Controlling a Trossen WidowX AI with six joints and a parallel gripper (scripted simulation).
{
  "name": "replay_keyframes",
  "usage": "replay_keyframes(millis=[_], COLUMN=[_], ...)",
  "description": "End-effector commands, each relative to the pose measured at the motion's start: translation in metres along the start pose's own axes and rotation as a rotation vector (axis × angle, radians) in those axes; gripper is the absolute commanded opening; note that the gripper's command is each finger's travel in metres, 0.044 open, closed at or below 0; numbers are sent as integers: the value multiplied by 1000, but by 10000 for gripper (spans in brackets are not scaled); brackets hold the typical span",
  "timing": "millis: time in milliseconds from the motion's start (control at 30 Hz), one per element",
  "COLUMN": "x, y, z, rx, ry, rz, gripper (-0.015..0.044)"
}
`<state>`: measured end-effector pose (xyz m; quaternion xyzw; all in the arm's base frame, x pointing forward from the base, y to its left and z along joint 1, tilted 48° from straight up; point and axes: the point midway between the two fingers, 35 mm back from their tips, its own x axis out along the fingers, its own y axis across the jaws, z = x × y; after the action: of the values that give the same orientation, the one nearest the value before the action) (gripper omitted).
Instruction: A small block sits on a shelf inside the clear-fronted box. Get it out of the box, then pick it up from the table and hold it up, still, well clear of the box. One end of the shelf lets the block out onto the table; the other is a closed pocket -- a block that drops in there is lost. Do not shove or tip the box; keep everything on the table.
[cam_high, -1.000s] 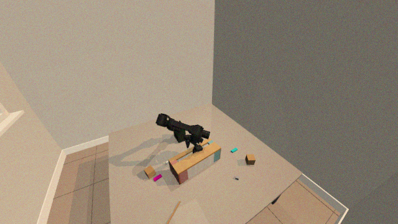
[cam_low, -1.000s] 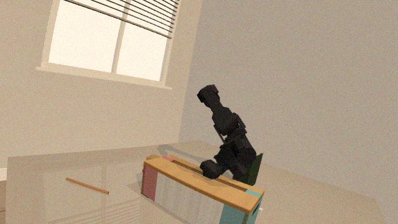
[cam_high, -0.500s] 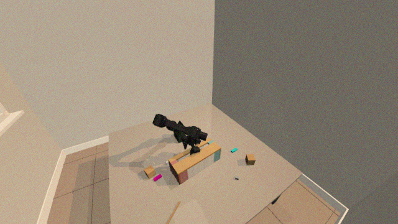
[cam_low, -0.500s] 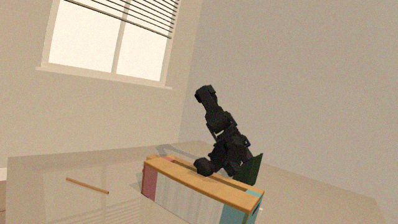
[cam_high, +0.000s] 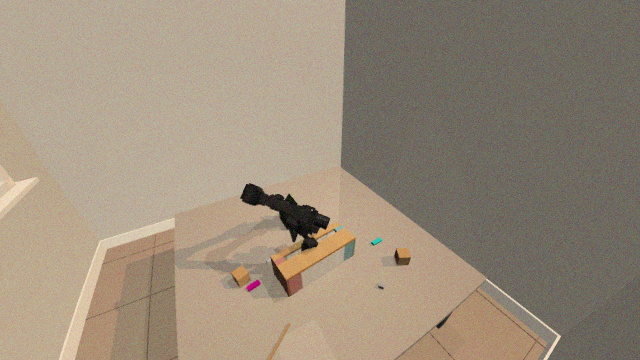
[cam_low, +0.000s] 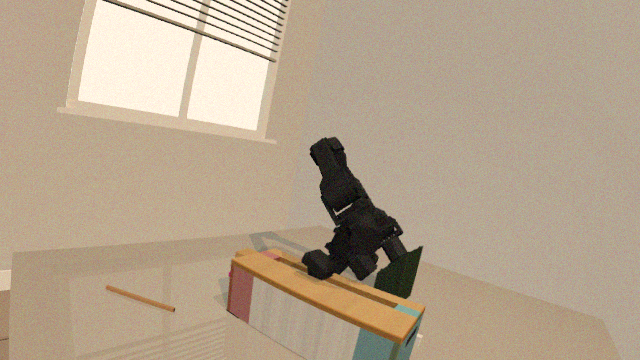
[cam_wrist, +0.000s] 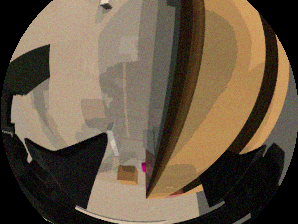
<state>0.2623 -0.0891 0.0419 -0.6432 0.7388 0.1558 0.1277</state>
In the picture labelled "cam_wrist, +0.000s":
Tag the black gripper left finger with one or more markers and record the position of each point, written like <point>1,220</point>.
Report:
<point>74,168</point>

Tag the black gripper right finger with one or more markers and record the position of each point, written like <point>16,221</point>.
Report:
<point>225,173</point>

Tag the small magenta block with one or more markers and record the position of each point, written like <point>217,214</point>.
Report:
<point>143,165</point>

